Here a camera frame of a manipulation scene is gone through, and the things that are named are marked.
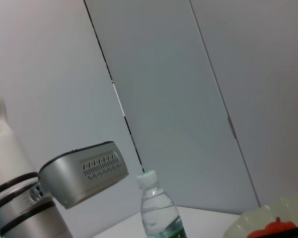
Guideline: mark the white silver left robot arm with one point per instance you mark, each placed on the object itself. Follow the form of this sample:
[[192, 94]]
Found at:
[[7, 173]]

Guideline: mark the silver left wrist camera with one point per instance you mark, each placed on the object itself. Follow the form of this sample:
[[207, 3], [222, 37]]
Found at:
[[72, 178]]

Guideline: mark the clear green-label water bottle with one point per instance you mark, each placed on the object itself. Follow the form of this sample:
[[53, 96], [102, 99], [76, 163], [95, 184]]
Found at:
[[159, 210]]

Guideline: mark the reddish orange fruit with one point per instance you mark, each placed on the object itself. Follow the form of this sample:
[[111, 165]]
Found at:
[[275, 226]]

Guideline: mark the green glass fruit plate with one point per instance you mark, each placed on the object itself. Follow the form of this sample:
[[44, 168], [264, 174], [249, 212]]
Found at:
[[258, 215]]

